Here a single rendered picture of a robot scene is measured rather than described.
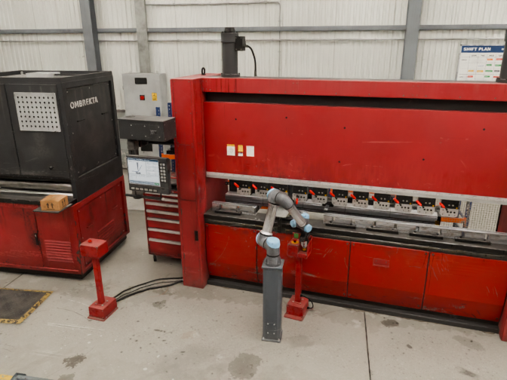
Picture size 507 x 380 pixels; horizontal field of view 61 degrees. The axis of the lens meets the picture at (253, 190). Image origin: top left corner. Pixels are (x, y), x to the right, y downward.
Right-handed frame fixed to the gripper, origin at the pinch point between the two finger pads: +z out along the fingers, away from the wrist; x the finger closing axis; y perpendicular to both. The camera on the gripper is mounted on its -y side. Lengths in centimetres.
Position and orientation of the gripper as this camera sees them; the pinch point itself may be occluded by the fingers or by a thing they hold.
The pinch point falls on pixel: (304, 247)
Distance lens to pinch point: 427.2
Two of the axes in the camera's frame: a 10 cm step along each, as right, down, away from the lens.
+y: 4.0, -3.7, 8.4
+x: -9.2, -1.3, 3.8
